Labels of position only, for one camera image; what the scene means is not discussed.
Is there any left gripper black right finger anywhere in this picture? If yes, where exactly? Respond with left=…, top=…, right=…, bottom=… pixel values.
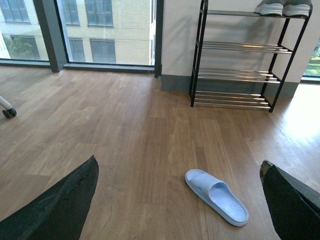
left=259, top=160, right=320, bottom=240

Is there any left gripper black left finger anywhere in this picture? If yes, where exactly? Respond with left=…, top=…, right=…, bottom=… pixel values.
left=0, top=156, right=99, bottom=240

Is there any light blue slide slipper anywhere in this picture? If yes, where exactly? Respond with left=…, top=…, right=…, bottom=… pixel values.
left=184, top=169, right=249, bottom=227

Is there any grey knit sneaker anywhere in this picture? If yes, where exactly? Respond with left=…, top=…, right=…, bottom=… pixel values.
left=282, top=0, right=313, bottom=17
left=254, top=0, right=286, bottom=16

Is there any black metal shoe rack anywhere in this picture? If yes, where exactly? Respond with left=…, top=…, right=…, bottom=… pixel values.
left=189, top=0, right=313, bottom=112

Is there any white frame grey chair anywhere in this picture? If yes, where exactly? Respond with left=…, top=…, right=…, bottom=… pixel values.
left=0, top=96, right=17, bottom=119

